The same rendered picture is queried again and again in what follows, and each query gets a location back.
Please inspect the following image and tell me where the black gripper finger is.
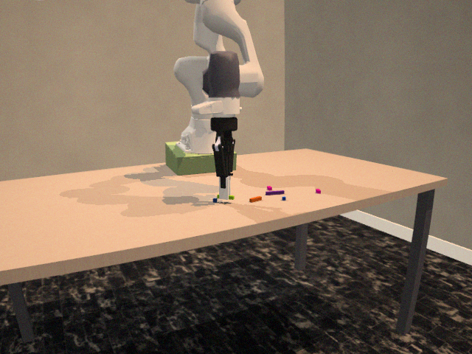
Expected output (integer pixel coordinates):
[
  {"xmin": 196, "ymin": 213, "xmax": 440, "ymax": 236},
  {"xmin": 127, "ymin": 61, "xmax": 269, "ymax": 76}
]
[
  {"xmin": 228, "ymin": 137, "xmax": 235, "ymax": 195},
  {"xmin": 212, "ymin": 136, "xmax": 230, "ymax": 200}
]

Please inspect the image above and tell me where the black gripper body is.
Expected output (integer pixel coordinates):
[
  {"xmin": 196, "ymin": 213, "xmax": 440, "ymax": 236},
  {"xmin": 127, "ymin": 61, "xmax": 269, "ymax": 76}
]
[{"xmin": 210, "ymin": 117, "xmax": 237, "ymax": 150}]

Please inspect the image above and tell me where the purple rod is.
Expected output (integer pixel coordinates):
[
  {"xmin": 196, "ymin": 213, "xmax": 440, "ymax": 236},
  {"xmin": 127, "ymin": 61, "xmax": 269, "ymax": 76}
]
[{"xmin": 265, "ymin": 190, "xmax": 285, "ymax": 195}]

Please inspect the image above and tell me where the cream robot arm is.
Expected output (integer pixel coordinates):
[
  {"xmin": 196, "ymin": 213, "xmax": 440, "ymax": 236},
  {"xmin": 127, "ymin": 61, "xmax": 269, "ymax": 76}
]
[{"xmin": 174, "ymin": 0, "xmax": 264, "ymax": 154}]

